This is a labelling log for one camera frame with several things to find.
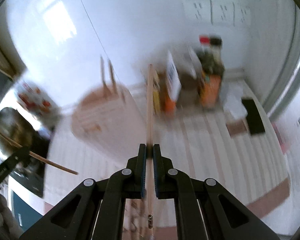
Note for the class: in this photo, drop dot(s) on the brown card on mat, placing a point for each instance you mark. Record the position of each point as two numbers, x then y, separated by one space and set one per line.
236 128

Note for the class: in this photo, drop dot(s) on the wall power outlet strip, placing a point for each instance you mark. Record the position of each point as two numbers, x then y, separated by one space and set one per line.
215 12

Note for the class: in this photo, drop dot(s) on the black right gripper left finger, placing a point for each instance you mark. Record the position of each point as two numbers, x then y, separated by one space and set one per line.
94 209

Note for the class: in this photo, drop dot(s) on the black smartphone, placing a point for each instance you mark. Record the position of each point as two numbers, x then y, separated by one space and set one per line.
253 118

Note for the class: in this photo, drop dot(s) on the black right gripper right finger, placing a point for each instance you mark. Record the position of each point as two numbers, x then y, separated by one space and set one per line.
205 209

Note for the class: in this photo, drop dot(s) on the black cap sauce bottle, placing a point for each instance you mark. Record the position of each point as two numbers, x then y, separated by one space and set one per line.
216 49

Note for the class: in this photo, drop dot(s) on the yellow orange seasoning packet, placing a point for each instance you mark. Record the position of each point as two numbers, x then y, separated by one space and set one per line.
161 100

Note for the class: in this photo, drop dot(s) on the white utensil holder cup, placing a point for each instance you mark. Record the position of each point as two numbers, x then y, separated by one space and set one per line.
113 126

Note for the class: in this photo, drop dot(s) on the fruit print box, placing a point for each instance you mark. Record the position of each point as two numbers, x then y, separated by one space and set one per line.
37 102

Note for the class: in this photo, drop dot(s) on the wooden chopstick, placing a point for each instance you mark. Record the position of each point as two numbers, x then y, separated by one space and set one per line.
113 81
105 88
149 146
48 162

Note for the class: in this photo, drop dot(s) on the white blue seasoning bag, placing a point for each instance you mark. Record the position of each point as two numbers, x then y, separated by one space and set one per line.
173 83

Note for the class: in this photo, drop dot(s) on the striped cat placemat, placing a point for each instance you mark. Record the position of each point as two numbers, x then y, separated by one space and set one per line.
251 167

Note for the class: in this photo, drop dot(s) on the metal pot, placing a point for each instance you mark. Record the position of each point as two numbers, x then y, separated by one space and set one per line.
14 126

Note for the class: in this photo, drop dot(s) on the red cap dark sauce bottle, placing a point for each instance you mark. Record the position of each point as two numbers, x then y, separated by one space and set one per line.
205 56

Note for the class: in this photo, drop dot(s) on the white crumpled paper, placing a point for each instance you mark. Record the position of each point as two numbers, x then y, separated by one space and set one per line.
232 101

